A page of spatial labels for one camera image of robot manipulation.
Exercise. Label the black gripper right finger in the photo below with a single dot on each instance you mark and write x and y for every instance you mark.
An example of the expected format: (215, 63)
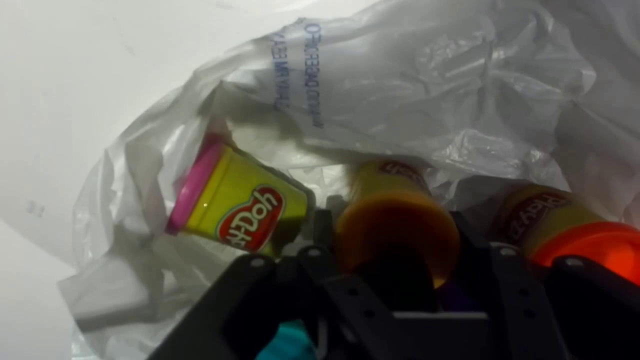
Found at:
(532, 300)

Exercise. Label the yellow lid Play-Doh can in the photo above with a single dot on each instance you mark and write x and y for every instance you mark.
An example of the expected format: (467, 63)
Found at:
(396, 227)

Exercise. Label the white translucent plastic bag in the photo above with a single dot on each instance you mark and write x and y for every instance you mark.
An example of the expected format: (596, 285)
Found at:
(413, 87)

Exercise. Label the pink lid Play-Doh can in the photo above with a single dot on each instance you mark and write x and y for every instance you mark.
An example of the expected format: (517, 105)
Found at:
(232, 200)

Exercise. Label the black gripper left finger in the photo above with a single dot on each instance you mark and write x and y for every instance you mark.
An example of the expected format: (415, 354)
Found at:
(312, 293)

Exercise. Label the orange lid Play-Doh can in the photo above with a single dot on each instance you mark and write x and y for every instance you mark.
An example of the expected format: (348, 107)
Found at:
(573, 232)

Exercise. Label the teal lid Play-Doh can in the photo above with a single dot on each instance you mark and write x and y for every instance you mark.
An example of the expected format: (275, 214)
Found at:
(284, 340)

